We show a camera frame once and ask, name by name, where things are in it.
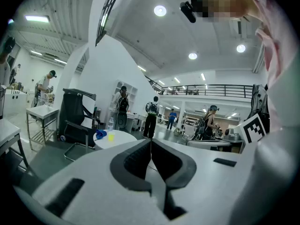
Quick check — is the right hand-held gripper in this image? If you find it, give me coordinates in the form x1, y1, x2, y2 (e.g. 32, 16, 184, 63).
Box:
239, 112, 268, 144

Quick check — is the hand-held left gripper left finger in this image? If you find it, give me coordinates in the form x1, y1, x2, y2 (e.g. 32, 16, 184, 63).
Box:
14, 138, 171, 225

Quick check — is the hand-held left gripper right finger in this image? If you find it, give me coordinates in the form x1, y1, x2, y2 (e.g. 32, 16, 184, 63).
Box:
151, 138, 254, 225

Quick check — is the blue cloth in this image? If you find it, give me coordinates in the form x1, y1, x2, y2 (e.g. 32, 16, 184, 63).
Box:
95, 129, 108, 140

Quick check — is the white desk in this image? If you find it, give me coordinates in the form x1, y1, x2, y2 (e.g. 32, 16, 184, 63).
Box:
186, 139, 244, 153

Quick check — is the black oval case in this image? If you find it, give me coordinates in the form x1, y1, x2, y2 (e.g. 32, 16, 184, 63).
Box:
116, 112, 128, 130

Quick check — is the black office chair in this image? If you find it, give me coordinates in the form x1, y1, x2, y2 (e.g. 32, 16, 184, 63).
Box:
57, 88, 101, 161

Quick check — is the black railing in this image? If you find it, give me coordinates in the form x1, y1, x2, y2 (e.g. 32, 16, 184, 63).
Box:
145, 75, 254, 99

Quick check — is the person's pink shirt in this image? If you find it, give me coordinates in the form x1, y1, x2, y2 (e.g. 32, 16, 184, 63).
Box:
246, 0, 300, 89

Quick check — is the black green backpack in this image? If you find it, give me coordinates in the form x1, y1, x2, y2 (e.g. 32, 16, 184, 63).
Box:
147, 102, 159, 115

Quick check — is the white side table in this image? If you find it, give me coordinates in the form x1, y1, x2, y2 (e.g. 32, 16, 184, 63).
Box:
0, 118, 30, 171

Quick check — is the white counter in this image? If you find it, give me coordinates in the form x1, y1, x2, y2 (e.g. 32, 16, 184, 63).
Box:
3, 89, 29, 117

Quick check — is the rectangular ceiling light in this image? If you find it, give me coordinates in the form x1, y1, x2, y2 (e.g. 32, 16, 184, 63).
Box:
24, 15, 51, 23

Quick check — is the white metal-frame table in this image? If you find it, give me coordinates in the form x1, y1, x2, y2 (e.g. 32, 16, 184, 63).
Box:
25, 105, 60, 150

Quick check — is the black head camera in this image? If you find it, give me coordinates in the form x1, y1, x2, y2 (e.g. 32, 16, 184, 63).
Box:
179, 0, 197, 24

